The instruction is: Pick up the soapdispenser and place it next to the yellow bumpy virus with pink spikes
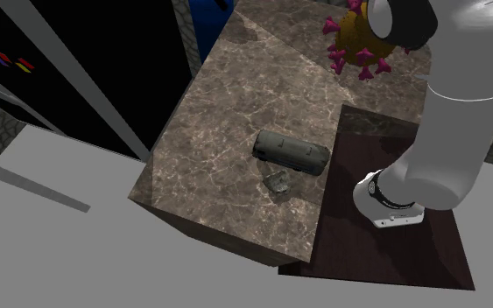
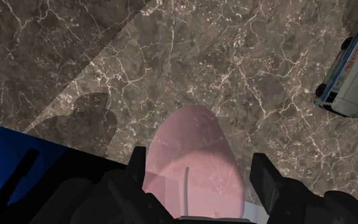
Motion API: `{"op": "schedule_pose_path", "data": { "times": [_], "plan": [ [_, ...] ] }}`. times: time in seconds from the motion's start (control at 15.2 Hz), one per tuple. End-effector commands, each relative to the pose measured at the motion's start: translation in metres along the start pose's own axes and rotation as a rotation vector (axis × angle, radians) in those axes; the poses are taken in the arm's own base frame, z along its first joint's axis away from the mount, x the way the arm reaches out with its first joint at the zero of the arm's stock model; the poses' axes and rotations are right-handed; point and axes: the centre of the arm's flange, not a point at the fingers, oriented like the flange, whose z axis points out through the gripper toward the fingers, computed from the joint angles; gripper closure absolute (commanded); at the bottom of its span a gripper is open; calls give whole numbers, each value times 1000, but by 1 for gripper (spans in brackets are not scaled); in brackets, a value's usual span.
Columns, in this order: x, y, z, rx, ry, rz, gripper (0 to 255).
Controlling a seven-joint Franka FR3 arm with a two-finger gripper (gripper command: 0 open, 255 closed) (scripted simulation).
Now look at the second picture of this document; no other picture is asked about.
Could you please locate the pink translucent cup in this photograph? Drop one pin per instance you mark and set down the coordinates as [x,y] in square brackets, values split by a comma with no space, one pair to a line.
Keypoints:
[197,149]

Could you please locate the white toy van blue stripe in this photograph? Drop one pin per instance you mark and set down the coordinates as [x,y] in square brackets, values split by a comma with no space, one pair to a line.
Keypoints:
[352,77]

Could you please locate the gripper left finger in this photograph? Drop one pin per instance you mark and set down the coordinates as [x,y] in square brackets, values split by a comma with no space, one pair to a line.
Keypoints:
[119,198]

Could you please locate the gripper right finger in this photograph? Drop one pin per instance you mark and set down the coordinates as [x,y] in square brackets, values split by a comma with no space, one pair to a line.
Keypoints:
[290,201]

